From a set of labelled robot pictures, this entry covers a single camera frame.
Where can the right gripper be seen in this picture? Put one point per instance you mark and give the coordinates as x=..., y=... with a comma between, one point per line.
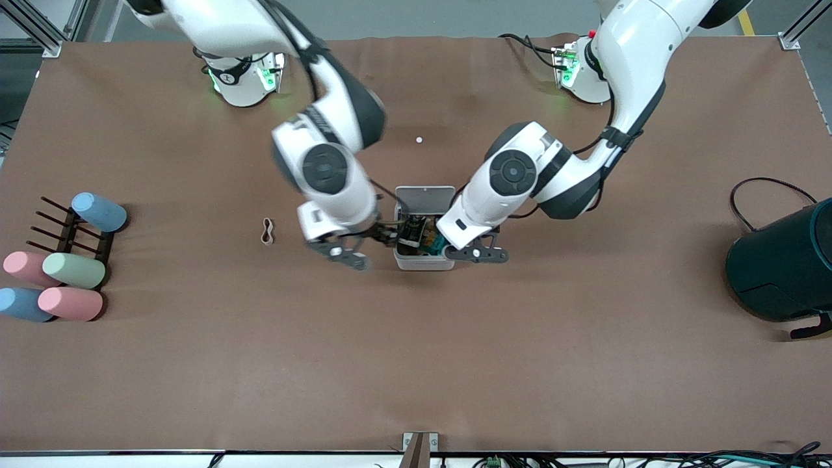
x=388, y=232

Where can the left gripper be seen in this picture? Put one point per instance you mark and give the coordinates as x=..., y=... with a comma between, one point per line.
x=431, y=242

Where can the black snack wrapper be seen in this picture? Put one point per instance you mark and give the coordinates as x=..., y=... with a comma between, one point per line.
x=415, y=231

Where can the small white lidded bin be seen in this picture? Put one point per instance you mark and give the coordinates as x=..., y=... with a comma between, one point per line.
x=422, y=263

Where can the white rubber band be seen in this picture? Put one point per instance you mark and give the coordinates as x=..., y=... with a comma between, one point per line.
x=268, y=231

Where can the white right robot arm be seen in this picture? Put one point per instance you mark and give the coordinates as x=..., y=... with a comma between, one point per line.
x=325, y=169

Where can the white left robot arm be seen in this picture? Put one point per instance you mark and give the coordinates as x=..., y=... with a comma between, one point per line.
x=624, y=65

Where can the teal trash item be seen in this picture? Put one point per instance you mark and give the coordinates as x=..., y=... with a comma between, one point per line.
x=435, y=246

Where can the blue cup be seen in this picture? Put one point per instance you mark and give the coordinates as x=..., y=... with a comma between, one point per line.
x=99, y=212
x=23, y=304

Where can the mint green cup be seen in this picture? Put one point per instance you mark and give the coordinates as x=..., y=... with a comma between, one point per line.
x=73, y=270

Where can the dark wooden cup rack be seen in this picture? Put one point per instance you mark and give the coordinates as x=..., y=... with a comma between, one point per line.
x=70, y=234

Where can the pink cup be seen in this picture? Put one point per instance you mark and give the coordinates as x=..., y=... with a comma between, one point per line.
x=23, y=266
x=70, y=303

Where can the dark teal cylindrical device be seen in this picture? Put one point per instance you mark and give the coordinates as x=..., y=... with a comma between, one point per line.
x=780, y=266

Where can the metal table edge bracket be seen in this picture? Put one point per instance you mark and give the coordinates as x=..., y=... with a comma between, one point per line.
x=419, y=448

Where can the aluminium frame post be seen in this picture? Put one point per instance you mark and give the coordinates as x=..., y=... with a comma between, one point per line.
x=790, y=42
x=39, y=29

